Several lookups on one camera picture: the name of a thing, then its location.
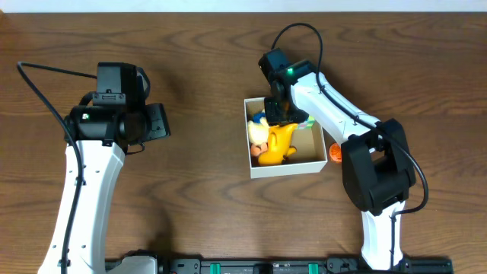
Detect orange yellow rubber toy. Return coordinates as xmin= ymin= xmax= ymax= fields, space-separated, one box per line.
xmin=258 ymin=123 xmax=298 ymax=166

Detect plush duck toy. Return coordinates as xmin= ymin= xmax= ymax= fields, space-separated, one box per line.
xmin=247 ymin=110 xmax=269 ymax=157

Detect colourful puzzle cube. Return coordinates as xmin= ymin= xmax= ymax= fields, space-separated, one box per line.
xmin=297 ymin=116 xmax=315 ymax=130

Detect white cardboard box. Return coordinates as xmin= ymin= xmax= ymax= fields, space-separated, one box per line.
xmin=243 ymin=97 xmax=329 ymax=180

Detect orange round spinner toy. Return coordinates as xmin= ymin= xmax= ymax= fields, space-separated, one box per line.
xmin=329 ymin=142 xmax=342 ymax=163

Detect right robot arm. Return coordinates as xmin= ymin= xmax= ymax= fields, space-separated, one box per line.
xmin=259 ymin=58 xmax=417 ymax=270

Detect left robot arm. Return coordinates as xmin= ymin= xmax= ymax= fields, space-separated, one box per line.
xmin=39 ymin=104 xmax=170 ymax=273

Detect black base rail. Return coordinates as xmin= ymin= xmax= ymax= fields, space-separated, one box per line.
xmin=105 ymin=250 xmax=454 ymax=274

